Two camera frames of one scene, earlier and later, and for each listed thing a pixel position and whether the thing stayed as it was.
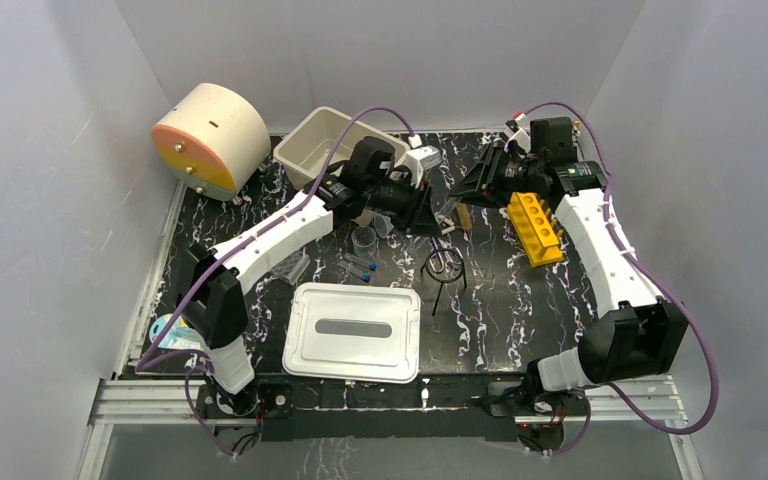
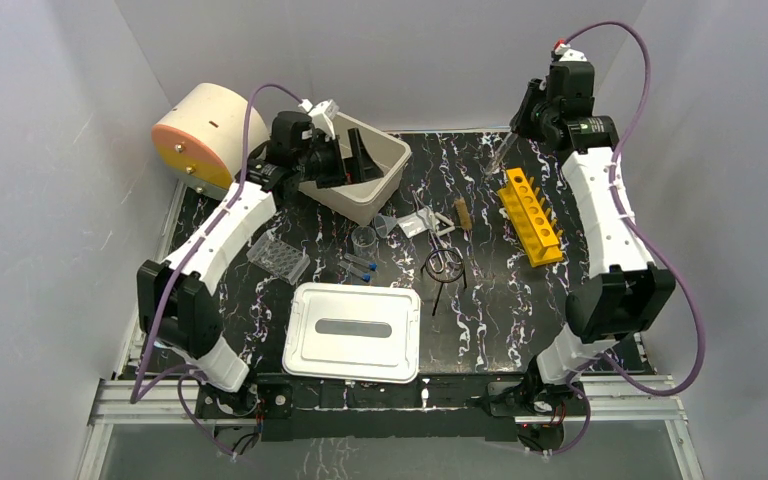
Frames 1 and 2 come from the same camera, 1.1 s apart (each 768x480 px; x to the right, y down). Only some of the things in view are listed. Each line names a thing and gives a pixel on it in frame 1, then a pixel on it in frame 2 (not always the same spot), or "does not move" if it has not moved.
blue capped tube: [372, 265] does not move
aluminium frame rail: [172, 402] does not move
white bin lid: [354, 332] does not move
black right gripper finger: [479, 191] -> [522, 123]
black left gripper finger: [425, 221] -> [359, 166]
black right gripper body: [517, 175] -> [543, 112]
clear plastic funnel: [383, 225] does not move
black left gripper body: [414, 206] -> [344, 163]
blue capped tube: [354, 271] does not move
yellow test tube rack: [536, 229] does not move
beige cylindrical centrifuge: [214, 141] does not move
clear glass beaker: [364, 243] does not move
